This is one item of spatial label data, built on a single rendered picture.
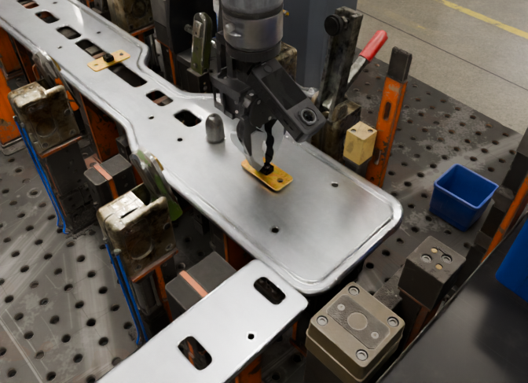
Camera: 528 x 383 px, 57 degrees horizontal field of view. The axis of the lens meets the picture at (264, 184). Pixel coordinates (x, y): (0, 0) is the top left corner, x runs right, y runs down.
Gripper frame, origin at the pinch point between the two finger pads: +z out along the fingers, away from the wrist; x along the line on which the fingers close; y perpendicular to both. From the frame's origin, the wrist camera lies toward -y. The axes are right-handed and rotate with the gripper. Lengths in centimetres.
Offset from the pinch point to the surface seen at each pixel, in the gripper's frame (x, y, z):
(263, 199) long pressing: 4.0, -3.6, 2.4
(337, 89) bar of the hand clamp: -13.6, -1.9, -7.9
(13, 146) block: 19, 75, 31
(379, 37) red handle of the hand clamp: -24.8, -0.8, -12.0
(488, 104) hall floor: -193, 33, 102
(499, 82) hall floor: -217, 39, 102
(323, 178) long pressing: -5.7, -6.9, 2.5
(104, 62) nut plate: 1.3, 46.2, 1.4
